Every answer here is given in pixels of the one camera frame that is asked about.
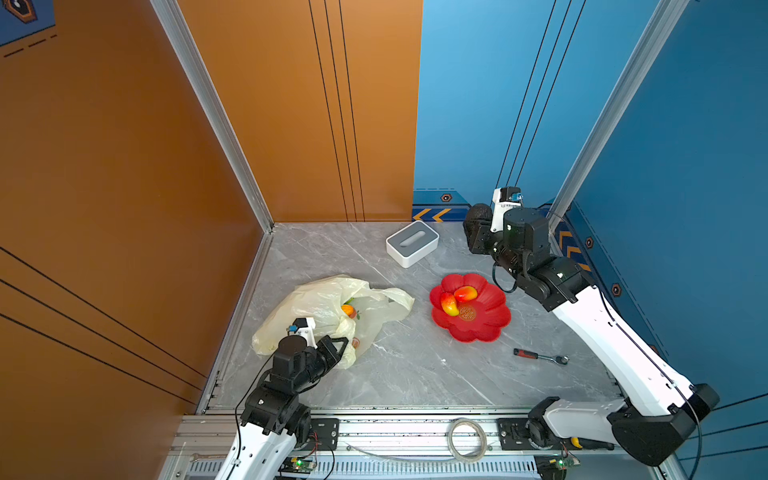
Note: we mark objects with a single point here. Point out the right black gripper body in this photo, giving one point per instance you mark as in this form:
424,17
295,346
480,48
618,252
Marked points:
492,244

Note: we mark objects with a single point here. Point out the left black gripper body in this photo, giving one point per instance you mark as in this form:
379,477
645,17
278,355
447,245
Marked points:
315,367

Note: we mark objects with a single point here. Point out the green yellow papaya fruit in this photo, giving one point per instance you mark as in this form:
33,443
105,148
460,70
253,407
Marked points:
349,310

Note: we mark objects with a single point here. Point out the cream plastic bag orange prints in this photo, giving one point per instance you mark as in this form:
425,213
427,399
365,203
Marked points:
322,299

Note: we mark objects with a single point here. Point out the small red yellow fruit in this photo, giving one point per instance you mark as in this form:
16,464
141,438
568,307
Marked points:
449,304

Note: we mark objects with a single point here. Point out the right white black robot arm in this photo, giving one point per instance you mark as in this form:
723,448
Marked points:
660,408

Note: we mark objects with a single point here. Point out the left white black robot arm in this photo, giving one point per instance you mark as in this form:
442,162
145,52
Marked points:
270,420

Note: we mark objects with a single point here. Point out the red orange peach fruit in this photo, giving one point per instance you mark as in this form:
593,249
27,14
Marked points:
465,294

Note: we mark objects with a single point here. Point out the red flower-shaped plate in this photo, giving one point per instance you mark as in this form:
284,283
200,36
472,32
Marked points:
479,320

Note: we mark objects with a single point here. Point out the left green circuit board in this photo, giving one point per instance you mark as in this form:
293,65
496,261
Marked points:
297,466

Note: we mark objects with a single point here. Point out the green circuit board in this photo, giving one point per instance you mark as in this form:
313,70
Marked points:
555,468
297,466

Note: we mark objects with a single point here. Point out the white grey tissue box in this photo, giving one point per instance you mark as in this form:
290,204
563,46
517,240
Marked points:
412,243

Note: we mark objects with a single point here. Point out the red black ratchet wrench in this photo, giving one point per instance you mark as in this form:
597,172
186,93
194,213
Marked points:
559,359

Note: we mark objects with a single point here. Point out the coiled clear tube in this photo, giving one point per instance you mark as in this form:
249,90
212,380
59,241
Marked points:
466,441

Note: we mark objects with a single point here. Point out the yellow black screwdriver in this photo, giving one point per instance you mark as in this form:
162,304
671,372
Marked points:
587,444

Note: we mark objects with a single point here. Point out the right green circuit board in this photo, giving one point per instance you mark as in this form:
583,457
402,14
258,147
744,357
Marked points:
555,468

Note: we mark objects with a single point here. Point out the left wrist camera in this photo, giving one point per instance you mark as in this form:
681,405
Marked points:
303,327

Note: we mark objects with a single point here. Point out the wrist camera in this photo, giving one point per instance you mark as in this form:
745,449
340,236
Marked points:
303,327
504,199

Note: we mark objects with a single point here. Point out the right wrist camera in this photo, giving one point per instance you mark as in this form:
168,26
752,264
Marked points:
504,199

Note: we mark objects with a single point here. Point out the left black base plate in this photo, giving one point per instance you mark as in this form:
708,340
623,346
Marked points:
322,434

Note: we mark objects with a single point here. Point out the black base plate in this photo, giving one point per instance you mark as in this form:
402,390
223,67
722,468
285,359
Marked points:
322,434
513,434

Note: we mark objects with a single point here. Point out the aluminium rail frame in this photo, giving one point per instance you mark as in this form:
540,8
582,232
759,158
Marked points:
402,444

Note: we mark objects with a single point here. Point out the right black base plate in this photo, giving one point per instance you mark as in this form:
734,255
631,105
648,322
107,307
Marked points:
513,434

